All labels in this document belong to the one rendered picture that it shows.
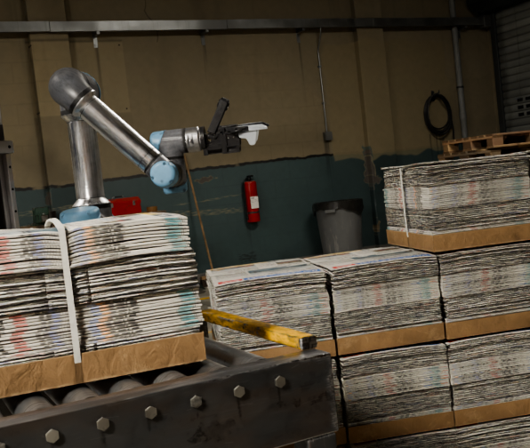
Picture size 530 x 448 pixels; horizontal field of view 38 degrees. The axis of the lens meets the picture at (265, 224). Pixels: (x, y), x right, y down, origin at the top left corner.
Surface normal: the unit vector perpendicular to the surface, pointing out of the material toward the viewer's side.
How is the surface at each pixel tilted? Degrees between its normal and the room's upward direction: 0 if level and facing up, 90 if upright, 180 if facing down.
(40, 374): 91
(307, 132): 90
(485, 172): 90
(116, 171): 90
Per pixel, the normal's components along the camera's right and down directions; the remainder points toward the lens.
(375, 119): 0.44, 0.00
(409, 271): 0.14, 0.04
